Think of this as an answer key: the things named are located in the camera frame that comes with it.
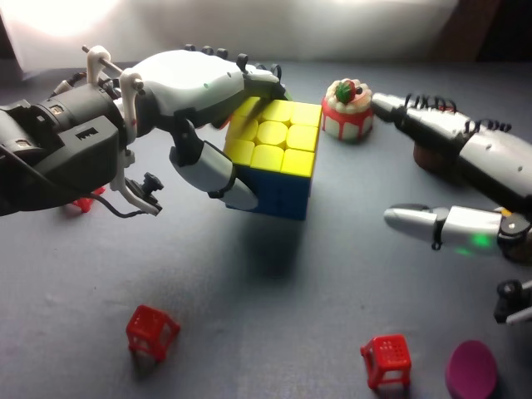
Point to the toy chocolate cupcake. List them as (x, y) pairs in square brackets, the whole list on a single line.
[(432, 160)]

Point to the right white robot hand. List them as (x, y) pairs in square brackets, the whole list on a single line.
[(490, 166)]

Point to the Rubik's cube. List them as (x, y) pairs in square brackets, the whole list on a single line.
[(282, 166)]

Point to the small red toy stool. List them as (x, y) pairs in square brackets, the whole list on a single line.
[(388, 353), (85, 203), (149, 328)]

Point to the brown cardboard box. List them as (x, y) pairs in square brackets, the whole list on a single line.
[(474, 33)]

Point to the white sheet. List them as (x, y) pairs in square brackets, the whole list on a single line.
[(291, 29)]

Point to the grey table cloth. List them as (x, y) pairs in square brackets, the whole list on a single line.
[(266, 311)]

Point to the magenta round disc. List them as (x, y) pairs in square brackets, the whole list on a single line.
[(471, 370)]

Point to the toy strawberry cake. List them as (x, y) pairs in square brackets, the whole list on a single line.
[(347, 116)]

